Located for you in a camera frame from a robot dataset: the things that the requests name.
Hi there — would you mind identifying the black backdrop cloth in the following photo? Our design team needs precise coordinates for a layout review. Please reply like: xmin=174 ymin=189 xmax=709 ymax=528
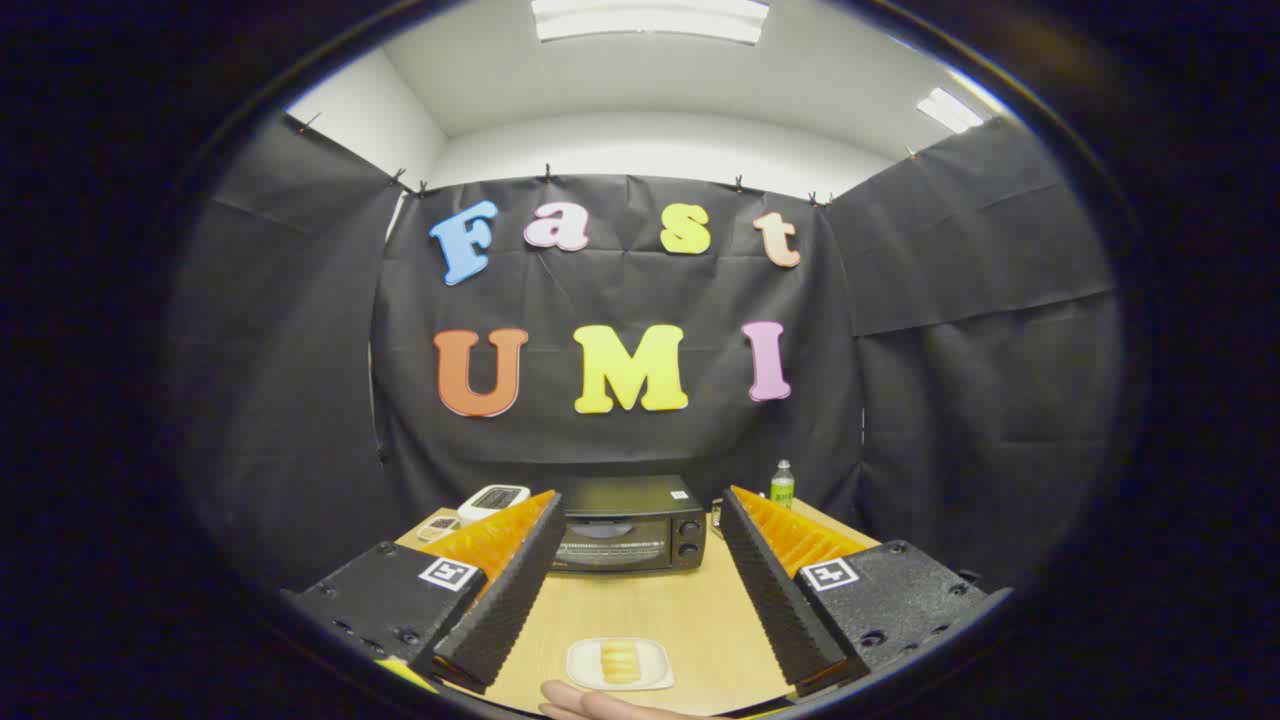
xmin=165 ymin=115 xmax=1126 ymax=601

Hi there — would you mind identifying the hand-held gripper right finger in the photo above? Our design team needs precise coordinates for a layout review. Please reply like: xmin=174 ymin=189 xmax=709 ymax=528
xmin=720 ymin=486 xmax=991 ymax=698

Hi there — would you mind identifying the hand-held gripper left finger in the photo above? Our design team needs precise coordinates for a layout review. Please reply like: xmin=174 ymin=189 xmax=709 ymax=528
xmin=290 ymin=489 xmax=568 ymax=696

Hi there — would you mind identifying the large ceiling light panel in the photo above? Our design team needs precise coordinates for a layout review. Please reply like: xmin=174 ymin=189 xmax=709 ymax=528
xmin=530 ymin=0 xmax=771 ymax=46

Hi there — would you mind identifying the small ceiling light panel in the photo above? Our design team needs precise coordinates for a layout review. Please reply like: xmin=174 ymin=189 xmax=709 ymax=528
xmin=917 ymin=87 xmax=986 ymax=134

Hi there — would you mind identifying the white rectangular plate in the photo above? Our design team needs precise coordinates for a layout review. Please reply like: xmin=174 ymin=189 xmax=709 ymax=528
xmin=566 ymin=637 xmax=675 ymax=692

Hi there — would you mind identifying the black toaster oven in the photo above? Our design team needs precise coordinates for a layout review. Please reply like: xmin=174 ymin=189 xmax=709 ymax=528
xmin=548 ymin=475 xmax=708 ymax=574

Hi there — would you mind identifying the white pop-up toaster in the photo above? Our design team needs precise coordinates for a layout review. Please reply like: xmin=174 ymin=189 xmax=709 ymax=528
xmin=457 ymin=484 xmax=531 ymax=527

